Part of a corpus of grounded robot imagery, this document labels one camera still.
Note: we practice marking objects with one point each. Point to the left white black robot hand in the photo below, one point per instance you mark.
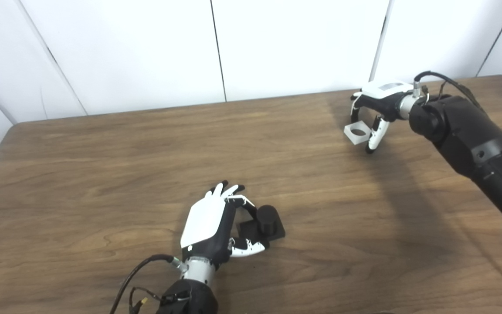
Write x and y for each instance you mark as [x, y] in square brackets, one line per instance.
[203, 222]

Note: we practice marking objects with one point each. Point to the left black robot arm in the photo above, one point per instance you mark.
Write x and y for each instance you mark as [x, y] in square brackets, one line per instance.
[190, 298]

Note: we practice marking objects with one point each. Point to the black peg with square base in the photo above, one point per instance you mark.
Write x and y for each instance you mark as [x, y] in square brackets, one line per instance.
[270, 220]

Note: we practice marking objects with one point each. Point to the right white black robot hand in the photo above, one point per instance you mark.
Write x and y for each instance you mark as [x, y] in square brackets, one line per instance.
[386, 89]

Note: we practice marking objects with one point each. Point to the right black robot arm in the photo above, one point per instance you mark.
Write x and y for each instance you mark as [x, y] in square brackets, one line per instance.
[464, 135]

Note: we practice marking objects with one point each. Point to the white square piece with hole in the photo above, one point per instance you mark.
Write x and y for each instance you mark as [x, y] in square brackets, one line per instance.
[355, 138]

